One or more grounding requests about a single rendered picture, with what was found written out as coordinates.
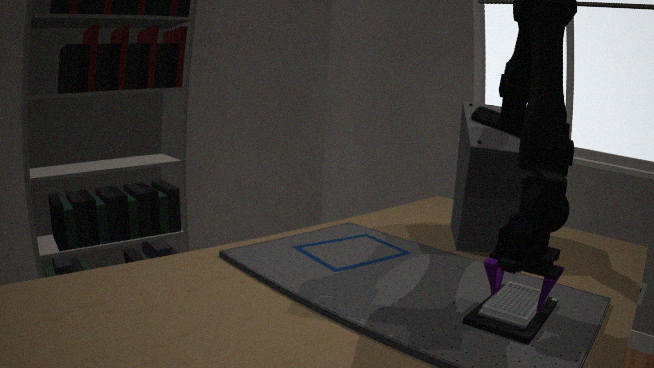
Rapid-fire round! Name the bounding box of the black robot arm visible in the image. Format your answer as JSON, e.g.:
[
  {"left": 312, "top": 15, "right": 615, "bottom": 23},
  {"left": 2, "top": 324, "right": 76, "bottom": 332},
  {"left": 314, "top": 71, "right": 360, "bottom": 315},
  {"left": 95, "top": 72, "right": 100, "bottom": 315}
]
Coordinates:
[{"left": 471, "top": 0, "right": 577, "bottom": 274}]

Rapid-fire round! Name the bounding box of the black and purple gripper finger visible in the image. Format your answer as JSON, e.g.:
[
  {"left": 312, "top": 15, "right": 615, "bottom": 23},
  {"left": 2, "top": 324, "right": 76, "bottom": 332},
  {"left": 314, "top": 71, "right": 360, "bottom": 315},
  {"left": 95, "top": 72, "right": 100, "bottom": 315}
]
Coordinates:
[
  {"left": 484, "top": 257, "right": 504, "bottom": 297},
  {"left": 537, "top": 266, "right": 565, "bottom": 314}
]

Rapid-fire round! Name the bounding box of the white well plate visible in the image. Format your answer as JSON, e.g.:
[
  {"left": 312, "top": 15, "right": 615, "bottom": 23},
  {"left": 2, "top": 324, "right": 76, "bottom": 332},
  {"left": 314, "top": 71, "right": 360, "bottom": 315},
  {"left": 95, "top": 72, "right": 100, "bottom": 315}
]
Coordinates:
[{"left": 478, "top": 281, "right": 541, "bottom": 329}]

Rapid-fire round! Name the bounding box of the blue tape outline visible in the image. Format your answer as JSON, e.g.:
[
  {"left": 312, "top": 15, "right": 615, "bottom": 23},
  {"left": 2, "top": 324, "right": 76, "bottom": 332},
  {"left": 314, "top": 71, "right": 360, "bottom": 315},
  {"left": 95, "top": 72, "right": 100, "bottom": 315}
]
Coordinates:
[{"left": 293, "top": 234, "right": 411, "bottom": 272}]

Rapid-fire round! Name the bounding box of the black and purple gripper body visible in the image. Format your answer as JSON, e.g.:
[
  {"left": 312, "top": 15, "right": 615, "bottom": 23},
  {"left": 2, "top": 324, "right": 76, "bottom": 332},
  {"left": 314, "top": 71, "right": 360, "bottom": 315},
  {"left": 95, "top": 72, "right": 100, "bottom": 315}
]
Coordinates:
[{"left": 489, "top": 212, "right": 563, "bottom": 280}]

